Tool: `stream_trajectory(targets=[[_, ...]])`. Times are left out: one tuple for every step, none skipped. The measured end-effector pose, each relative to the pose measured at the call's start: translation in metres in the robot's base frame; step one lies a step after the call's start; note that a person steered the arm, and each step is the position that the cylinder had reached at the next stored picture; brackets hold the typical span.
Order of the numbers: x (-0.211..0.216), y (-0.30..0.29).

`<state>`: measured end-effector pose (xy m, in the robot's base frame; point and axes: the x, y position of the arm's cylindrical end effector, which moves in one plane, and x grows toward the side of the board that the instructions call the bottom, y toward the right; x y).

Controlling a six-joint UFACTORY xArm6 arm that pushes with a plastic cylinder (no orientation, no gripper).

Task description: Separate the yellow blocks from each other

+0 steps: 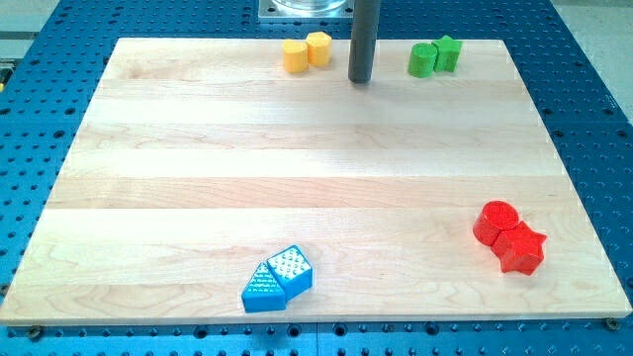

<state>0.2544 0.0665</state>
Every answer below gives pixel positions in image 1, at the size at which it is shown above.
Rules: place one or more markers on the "blue cube block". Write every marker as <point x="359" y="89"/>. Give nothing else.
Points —
<point x="292" y="270"/>

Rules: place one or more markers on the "light wooden board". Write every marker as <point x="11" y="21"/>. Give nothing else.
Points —
<point x="198" y="159"/>

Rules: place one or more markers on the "blue triangle block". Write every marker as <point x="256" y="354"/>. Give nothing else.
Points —
<point x="263" y="293"/>

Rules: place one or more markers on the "yellow cylinder block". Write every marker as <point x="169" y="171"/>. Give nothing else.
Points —
<point x="295" y="56"/>

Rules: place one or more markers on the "yellow pentagon block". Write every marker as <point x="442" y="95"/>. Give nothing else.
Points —
<point x="319" y="48"/>

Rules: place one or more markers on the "green cylinder block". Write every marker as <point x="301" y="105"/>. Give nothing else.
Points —
<point x="422" y="60"/>

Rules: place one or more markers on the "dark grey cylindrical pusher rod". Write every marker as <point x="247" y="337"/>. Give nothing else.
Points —
<point x="363" y="38"/>

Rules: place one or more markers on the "red cylinder block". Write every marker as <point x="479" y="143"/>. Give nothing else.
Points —
<point x="495" y="217"/>

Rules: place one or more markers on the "green star block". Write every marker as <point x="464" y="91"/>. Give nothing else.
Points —
<point x="448" y="52"/>

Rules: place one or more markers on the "red star block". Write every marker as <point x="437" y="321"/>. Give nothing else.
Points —
<point x="519" y="249"/>

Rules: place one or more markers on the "blue perforated metal table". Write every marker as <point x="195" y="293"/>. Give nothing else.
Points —
<point x="573" y="55"/>

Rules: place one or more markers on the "left board clamp screw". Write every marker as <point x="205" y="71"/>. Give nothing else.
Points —
<point x="34" y="333"/>

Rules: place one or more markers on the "board clamp screw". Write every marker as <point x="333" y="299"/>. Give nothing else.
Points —
<point x="612" y="323"/>
<point x="34" y="333"/>

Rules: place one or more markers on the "right board clamp screw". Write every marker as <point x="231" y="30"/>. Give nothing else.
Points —
<point x="612" y="323"/>

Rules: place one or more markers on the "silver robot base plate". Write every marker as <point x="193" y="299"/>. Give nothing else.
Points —
<point x="305" y="8"/>

